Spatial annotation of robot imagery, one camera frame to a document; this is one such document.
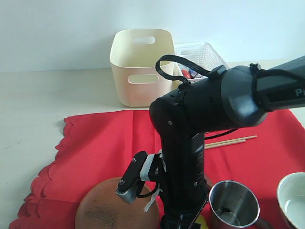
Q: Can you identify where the cream plastic storage bin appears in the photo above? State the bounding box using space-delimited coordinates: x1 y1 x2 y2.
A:
109 29 174 107

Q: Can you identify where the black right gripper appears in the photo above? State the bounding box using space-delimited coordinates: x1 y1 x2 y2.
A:
160 133 208 229

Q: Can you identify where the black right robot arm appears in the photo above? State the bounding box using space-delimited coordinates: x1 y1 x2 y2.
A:
149 55 305 229

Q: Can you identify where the pale green ceramic bowl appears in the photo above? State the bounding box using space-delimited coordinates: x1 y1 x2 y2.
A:
277 172 305 229

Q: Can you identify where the white perforated plastic basket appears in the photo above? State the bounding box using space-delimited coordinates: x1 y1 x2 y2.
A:
173 42 229 83

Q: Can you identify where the red sausage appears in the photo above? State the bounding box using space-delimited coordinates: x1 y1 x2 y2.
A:
181 69 191 79

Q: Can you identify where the yellow lemon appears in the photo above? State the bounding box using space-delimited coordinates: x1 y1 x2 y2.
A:
196 214 208 229

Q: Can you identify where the stainless steel cup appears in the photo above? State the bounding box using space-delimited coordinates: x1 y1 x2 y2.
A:
209 180 273 229

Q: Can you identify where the brown wooden plate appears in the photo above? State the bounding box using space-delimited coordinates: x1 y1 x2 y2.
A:
75 177 159 229

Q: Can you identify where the red scalloped cloth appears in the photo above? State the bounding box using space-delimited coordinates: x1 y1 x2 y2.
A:
10 110 305 229

